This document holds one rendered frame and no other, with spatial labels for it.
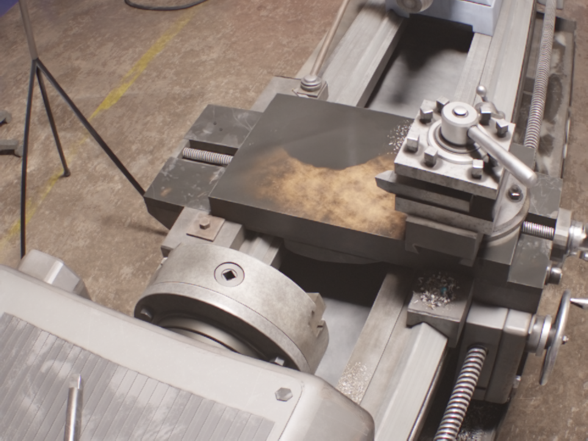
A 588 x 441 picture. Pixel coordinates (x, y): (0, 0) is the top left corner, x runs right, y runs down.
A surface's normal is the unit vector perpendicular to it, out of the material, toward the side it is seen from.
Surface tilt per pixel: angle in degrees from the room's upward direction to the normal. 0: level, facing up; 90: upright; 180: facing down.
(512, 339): 90
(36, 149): 0
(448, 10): 90
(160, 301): 90
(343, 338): 16
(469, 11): 90
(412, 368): 36
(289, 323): 52
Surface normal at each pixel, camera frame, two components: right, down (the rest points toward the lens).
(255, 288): 0.32, -0.55
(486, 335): -0.36, 0.69
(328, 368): -0.09, -0.51
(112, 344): -0.07, -0.70
